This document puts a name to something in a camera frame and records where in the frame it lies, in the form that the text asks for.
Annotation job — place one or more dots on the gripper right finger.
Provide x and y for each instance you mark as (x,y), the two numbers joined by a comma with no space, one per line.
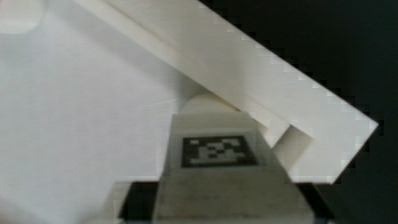
(320,208)

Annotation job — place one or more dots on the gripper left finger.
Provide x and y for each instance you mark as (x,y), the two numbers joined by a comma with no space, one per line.
(131,201)

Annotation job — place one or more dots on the white table leg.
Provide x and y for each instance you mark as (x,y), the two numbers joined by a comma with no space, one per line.
(224,184)

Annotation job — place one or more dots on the white square tabletop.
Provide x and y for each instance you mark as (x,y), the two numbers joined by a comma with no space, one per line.
(106,60)

